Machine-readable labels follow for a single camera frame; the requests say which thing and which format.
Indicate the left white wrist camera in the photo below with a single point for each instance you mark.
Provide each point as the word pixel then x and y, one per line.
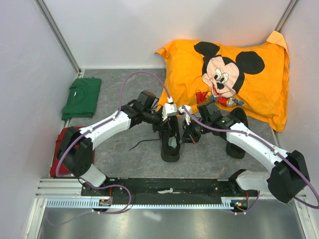
pixel 169 109

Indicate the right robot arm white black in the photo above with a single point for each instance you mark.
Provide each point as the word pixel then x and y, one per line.
pixel 287 172

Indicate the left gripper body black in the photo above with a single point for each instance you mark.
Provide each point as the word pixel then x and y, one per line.
pixel 153 118

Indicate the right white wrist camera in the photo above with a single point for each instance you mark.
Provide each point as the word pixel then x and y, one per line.
pixel 187 111

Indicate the red folded shirt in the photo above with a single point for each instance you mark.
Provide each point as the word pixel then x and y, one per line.
pixel 59 169

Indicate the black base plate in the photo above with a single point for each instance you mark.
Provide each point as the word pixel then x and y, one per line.
pixel 150 186

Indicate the orange Mickey Mouse pillow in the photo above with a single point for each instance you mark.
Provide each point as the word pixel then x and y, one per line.
pixel 254 78

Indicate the green folded shirt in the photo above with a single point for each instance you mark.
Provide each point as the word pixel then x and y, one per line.
pixel 82 99

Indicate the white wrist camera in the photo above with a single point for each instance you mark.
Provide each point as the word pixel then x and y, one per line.
pixel 187 111
pixel 169 109

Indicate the aluminium front rail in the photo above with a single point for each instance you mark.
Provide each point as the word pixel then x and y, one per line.
pixel 70 187

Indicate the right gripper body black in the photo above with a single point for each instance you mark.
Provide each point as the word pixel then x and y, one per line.
pixel 194 128

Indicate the right aluminium frame post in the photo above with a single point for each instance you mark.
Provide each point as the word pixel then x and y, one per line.
pixel 286 15

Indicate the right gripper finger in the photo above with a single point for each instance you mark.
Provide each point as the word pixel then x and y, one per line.
pixel 185 134
pixel 190 140

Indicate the aluminium frame post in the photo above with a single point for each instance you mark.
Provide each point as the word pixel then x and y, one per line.
pixel 58 35
pixel 286 15

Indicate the left aluminium frame post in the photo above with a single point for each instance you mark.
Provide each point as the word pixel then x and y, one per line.
pixel 58 35

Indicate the black shoe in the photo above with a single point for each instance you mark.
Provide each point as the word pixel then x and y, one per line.
pixel 231 149
pixel 170 140

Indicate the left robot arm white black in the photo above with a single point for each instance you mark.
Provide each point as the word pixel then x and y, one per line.
pixel 118 122

